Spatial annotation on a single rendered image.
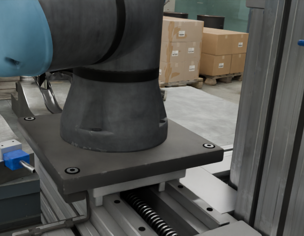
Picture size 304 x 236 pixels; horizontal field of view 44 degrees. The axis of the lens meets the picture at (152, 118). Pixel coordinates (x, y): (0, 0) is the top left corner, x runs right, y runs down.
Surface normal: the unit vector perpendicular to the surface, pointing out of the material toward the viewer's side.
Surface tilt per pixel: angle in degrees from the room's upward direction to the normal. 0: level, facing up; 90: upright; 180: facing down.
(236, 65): 90
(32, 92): 28
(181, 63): 81
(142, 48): 90
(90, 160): 0
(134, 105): 72
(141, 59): 90
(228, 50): 90
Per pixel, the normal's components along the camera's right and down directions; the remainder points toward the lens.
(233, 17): -0.83, 0.12
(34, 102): 0.27, -0.73
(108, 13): 0.83, 0.14
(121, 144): 0.20, 0.31
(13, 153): 0.06, -0.95
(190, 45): 0.62, 0.33
